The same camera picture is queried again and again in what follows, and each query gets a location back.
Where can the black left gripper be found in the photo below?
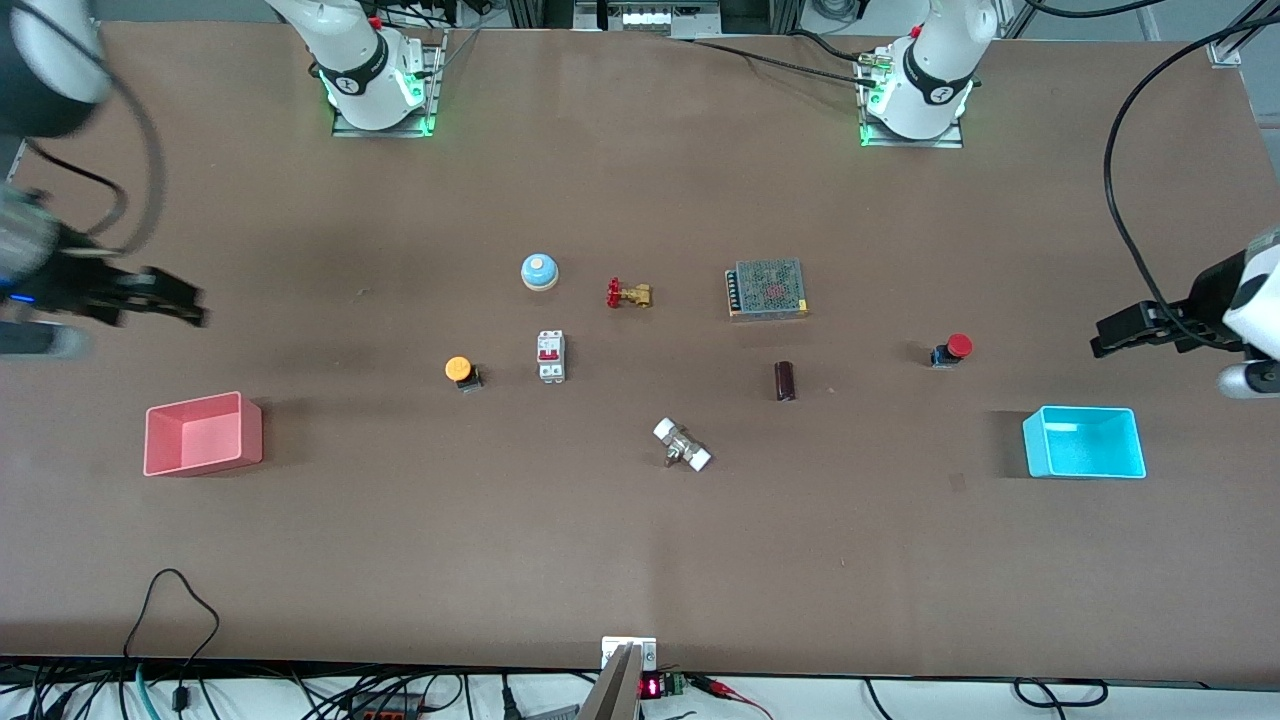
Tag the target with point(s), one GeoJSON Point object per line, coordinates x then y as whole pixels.
{"type": "Point", "coordinates": [1204, 304]}

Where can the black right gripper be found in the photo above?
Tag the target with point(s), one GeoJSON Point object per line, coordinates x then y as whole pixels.
{"type": "Point", "coordinates": [82, 284]}

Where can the red push button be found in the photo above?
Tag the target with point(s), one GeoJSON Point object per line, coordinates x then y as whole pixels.
{"type": "Point", "coordinates": [958, 346]}

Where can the yellow push button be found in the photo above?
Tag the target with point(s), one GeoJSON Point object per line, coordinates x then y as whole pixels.
{"type": "Point", "coordinates": [459, 368]}

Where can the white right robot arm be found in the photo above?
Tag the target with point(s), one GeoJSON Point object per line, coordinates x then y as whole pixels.
{"type": "Point", "coordinates": [362, 62]}

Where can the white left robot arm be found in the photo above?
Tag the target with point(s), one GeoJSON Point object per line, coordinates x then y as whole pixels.
{"type": "Point", "coordinates": [935, 62]}

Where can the cyan plastic bin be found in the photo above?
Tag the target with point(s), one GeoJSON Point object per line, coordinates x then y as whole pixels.
{"type": "Point", "coordinates": [1085, 450]}

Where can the pink plastic bin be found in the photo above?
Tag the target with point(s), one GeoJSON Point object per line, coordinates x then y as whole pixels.
{"type": "Point", "coordinates": [200, 440]}

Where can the dark brown cylindrical capacitor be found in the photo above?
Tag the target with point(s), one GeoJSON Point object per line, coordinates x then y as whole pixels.
{"type": "Point", "coordinates": [785, 381]}

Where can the metal mesh power supply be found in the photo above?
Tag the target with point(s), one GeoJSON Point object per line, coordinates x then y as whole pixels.
{"type": "Point", "coordinates": [770, 288]}

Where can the blue and white bell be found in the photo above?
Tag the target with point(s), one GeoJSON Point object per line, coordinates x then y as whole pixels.
{"type": "Point", "coordinates": [539, 270]}

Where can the white circuit breaker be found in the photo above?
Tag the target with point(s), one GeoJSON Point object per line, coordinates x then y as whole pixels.
{"type": "Point", "coordinates": [551, 357]}

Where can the silver valve with white caps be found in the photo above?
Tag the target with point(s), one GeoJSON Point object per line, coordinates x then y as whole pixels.
{"type": "Point", "coordinates": [682, 445]}

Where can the red alligator clip lead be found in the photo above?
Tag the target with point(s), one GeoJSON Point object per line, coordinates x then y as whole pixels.
{"type": "Point", "coordinates": [725, 689]}

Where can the red digit voltmeter display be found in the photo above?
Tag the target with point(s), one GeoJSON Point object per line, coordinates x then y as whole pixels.
{"type": "Point", "coordinates": [652, 687]}

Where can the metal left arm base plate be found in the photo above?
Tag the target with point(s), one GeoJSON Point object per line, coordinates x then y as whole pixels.
{"type": "Point", "coordinates": [955, 140]}

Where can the aluminium frame profile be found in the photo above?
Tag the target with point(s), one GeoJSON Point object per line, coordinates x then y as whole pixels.
{"type": "Point", "coordinates": [1228, 48]}

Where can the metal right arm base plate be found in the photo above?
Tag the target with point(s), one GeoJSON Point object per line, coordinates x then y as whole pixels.
{"type": "Point", "coordinates": [434, 90]}

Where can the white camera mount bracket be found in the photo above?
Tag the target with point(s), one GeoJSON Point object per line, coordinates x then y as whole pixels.
{"type": "Point", "coordinates": [645, 650]}

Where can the grey camera mount bar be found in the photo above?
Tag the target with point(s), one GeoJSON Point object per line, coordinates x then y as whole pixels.
{"type": "Point", "coordinates": [612, 690]}

